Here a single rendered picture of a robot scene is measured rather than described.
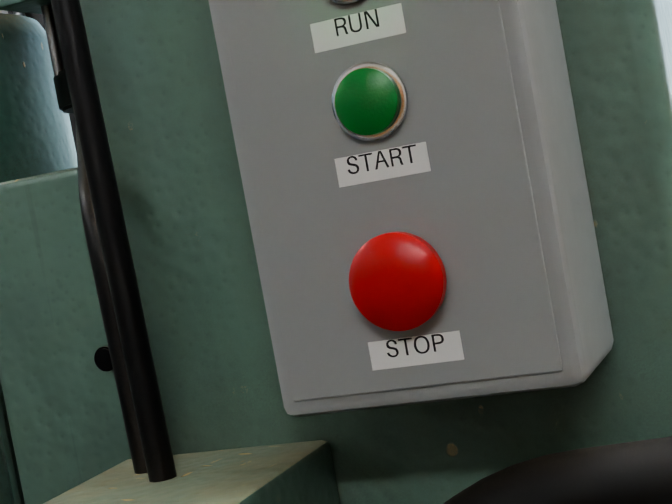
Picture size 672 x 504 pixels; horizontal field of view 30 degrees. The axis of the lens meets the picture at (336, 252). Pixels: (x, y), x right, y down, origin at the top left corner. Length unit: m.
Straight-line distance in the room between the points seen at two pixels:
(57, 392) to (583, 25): 0.28
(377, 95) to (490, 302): 0.07
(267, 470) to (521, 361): 0.11
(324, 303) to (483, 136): 0.07
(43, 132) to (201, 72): 0.18
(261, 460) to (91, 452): 0.13
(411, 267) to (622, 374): 0.10
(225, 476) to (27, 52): 0.28
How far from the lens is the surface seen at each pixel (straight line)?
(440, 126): 0.38
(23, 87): 0.64
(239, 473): 0.44
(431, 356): 0.39
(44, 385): 0.58
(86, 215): 0.48
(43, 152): 0.64
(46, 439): 0.58
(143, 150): 0.49
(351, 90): 0.38
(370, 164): 0.39
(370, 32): 0.38
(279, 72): 0.40
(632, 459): 0.40
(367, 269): 0.38
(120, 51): 0.49
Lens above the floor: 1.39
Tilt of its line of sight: 3 degrees down
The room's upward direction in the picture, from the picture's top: 10 degrees counter-clockwise
